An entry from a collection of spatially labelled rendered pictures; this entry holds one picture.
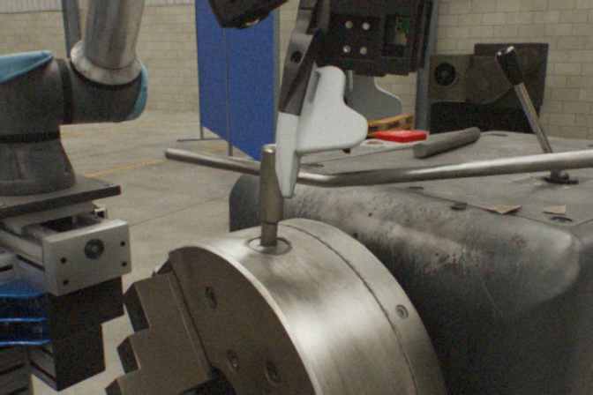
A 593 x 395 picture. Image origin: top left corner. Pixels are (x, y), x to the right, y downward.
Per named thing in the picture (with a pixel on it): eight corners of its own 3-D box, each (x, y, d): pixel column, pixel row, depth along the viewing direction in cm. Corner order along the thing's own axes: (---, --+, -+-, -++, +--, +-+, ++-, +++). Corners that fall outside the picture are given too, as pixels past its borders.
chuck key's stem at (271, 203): (249, 277, 50) (257, 147, 46) (259, 267, 52) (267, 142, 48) (273, 282, 49) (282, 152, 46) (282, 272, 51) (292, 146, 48)
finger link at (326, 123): (346, 194, 35) (379, 62, 38) (257, 178, 37) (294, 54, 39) (354, 210, 38) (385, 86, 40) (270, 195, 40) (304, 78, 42)
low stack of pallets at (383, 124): (363, 138, 953) (364, 112, 942) (414, 142, 912) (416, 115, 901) (329, 149, 848) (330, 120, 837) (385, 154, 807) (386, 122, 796)
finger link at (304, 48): (293, 104, 37) (327, -13, 39) (271, 100, 37) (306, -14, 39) (310, 136, 41) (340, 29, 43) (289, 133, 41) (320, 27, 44)
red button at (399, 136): (398, 140, 100) (399, 129, 99) (426, 145, 95) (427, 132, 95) (374, 144, 96) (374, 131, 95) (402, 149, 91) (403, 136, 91)
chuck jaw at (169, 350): (223, 378, 57) (181, 267, 60) (246, 364, 53) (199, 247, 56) (113, 424, 50) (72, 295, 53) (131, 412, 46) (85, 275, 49)
